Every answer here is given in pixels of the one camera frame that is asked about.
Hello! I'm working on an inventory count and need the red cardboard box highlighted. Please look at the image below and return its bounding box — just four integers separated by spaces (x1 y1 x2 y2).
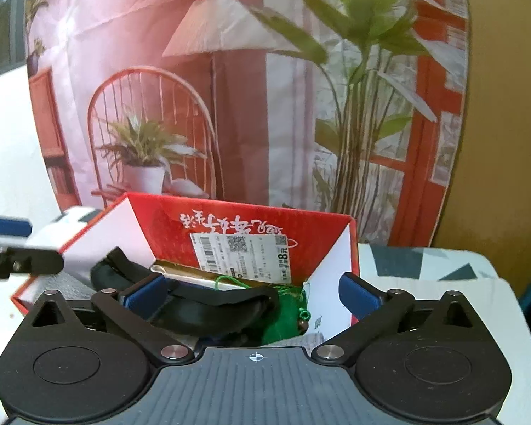
11 191 360 351

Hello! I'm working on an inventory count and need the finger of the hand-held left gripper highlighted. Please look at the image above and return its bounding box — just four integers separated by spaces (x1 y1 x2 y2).
0 247 65 296
0 216 33 247

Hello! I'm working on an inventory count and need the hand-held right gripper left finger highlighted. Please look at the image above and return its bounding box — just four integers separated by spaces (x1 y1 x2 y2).
25 273 196 367

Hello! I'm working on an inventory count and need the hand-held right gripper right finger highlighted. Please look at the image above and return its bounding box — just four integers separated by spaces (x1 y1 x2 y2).
311 271 485 367

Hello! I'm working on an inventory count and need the geometric print tablecloth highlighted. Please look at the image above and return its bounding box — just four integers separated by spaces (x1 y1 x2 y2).
55 206 531 425

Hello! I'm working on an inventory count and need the printed backdrop poster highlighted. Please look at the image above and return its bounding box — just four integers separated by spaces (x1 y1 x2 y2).
25 0 472 249

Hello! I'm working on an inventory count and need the black eye mask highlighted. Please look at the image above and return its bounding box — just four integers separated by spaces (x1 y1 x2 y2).
90 247 280 338

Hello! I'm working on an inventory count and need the green drawstring pouch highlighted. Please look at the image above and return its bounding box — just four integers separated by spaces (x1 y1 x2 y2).
215 274 314 347

